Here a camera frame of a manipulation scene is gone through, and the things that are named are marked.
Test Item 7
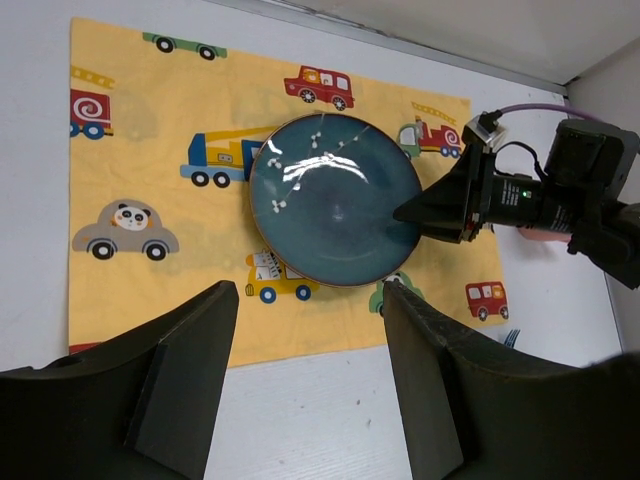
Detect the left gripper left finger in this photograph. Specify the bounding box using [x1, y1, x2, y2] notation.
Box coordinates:
[1, 281, 239, 479]

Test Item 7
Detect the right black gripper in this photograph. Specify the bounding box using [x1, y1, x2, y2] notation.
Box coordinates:
[393, 113, 639, 289]

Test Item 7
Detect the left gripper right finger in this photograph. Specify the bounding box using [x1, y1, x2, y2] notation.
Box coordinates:
[383, 282, 639, 479]

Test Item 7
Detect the blue metal fork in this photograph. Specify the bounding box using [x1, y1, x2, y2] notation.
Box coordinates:
[503, 329, 521, 349]

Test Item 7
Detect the dark teal ceramic plate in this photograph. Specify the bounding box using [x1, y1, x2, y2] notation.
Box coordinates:
[249, 113, 422, 287]

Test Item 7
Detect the yellow car-print cloth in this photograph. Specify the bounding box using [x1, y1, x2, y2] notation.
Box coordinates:
[67, 16, 511, 369]

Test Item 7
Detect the pink and white cup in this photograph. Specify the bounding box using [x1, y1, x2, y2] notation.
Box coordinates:
[518, 228, 571, 243]

